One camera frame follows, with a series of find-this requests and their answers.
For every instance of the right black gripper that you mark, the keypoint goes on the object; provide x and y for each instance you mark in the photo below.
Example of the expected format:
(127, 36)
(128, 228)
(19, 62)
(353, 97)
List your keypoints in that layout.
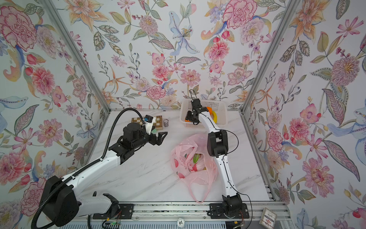
(188, 117)

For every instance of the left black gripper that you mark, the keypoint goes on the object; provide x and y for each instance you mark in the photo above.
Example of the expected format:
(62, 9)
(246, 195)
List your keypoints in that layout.
(158, 141)

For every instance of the orange fruit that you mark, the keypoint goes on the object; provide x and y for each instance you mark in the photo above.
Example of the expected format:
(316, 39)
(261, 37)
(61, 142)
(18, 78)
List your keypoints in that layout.
(210, 110)

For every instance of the pink plastic bag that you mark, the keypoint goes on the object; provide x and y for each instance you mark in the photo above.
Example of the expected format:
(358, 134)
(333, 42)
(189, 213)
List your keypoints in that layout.
(183, 153)

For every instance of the red dragon fruit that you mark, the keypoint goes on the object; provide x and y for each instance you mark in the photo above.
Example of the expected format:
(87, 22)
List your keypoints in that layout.
(197, 163)

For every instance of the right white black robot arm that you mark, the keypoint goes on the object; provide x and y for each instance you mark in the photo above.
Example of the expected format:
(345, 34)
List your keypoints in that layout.
(218, 149)

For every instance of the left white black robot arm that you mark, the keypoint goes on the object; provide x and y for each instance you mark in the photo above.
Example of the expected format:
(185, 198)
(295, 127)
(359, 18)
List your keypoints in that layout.
(61, 201)

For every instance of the wooden chessboard box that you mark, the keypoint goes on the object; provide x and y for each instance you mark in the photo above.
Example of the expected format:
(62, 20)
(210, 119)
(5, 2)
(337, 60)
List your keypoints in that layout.
(158, 123)

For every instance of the yellow banana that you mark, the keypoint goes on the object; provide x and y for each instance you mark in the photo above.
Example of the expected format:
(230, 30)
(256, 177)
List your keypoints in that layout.
(214, 116)

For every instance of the white plastic basket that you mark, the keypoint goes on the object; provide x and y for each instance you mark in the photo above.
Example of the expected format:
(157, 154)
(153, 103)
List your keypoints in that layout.
(218, 107)

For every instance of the round white numbered tag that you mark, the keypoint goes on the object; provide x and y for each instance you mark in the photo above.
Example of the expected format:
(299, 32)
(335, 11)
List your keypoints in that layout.
(180, 223)

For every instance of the small card box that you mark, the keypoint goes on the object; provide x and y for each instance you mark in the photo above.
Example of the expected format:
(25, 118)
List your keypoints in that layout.
(268, 219)

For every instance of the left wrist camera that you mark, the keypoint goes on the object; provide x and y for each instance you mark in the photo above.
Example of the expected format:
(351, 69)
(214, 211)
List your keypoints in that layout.
(148, 123)

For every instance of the aluminium front rail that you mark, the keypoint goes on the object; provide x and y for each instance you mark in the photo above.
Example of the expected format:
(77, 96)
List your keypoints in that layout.
(251, 211)

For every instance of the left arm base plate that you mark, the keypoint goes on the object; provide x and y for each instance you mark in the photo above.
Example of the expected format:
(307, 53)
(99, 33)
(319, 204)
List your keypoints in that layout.
(122, 211)

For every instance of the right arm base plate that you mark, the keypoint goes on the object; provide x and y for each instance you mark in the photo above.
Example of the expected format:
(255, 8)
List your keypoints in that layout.
(217, 211)

